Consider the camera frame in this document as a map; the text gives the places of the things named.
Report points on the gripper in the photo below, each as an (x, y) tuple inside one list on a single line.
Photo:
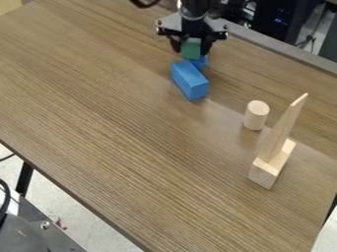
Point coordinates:
[(191, 26)]

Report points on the green rectangular block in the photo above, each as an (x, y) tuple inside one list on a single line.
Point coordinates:
[(191, 49)]

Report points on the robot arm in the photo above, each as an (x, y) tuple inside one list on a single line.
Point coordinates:
[(193, 7)]

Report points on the blue rectangular block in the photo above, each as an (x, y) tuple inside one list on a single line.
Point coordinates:
[(190, 78)]

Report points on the black computer case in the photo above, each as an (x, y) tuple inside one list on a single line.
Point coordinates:
[(281, 18)]

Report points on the wooden cylinder block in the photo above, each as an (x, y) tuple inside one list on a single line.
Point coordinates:
[(256, 114)]

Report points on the wooden wedge block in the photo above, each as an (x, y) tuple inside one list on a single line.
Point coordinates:
[(282, 129)]

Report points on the wooden rectangular block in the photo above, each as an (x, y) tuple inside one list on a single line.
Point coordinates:
[(272, 164)]

